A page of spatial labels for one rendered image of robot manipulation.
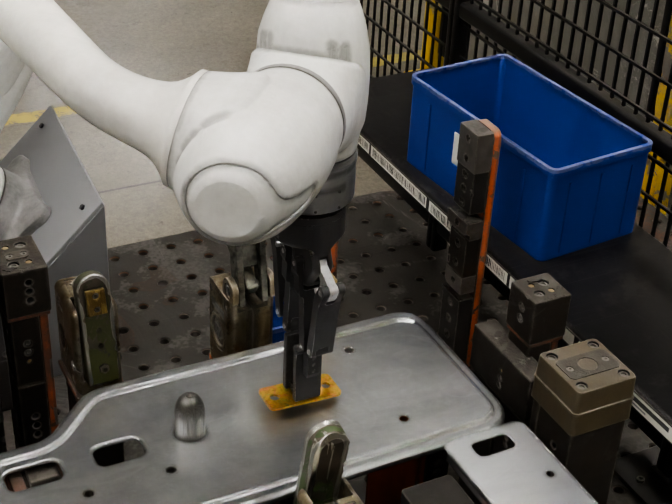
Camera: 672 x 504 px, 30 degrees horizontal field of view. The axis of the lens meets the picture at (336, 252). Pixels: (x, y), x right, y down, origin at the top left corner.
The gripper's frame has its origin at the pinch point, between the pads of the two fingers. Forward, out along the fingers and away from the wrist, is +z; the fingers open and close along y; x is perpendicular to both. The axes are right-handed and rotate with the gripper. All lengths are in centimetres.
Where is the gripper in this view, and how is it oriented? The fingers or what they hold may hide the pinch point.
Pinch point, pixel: (302, 364)
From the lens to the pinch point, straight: 132.9
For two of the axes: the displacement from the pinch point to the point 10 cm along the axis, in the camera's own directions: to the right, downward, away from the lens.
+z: -0.4, 8.5, 5.3
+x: 9.0, -2.0, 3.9
